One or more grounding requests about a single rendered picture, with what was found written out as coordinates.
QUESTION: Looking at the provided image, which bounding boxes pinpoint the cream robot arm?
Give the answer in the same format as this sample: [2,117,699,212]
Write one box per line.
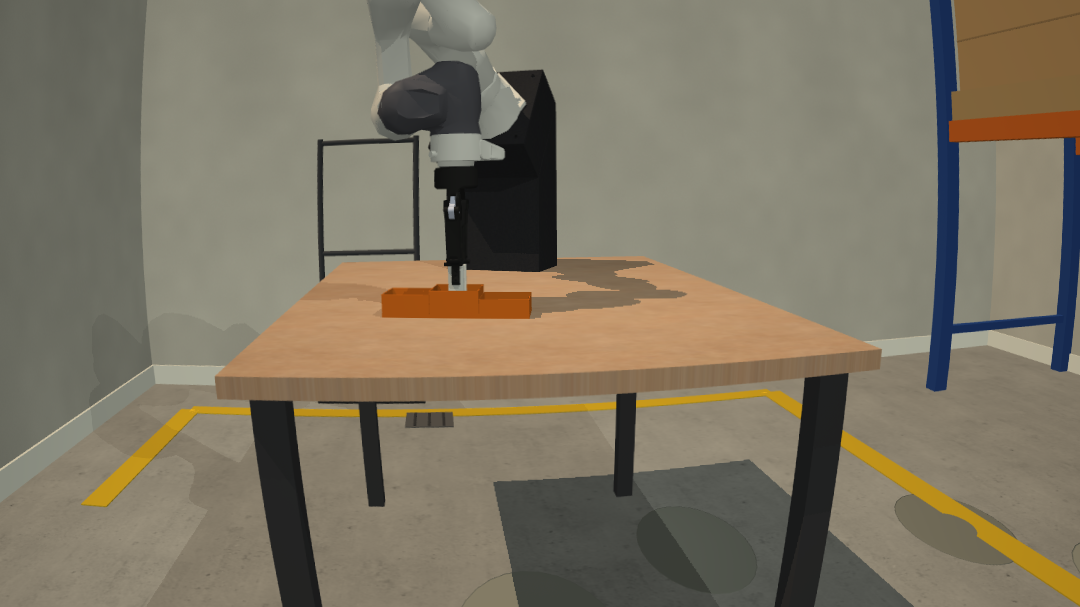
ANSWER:
[366,0,526,167]

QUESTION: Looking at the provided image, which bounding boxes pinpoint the orange three-compartment bin rack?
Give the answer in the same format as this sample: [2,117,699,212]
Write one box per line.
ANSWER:
[381,284,532,319]

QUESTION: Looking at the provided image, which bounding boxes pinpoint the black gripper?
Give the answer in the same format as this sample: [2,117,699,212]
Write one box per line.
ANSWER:
[434,166,478,291]

